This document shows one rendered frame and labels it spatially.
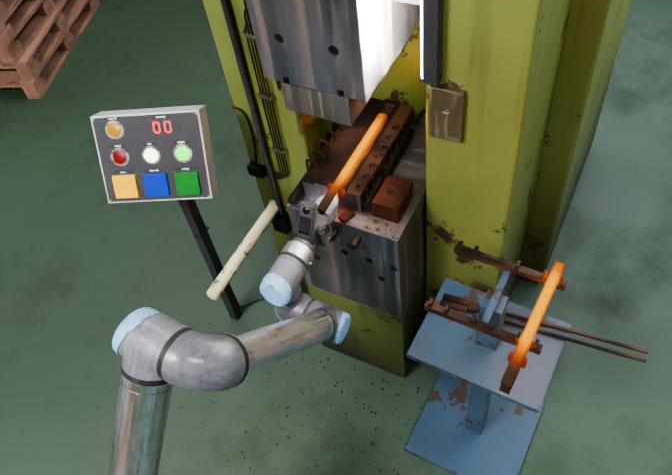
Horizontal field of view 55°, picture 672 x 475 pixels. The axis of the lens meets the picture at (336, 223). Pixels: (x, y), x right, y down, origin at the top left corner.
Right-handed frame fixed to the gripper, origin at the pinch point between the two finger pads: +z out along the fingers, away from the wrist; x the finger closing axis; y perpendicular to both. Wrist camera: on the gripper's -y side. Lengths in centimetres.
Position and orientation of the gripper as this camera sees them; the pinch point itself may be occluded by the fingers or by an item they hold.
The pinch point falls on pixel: (332, 194)
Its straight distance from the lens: 193.2
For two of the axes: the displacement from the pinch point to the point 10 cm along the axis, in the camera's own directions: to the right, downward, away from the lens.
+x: 8.9, 2.9, -3.6
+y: 1.1, 6.2, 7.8
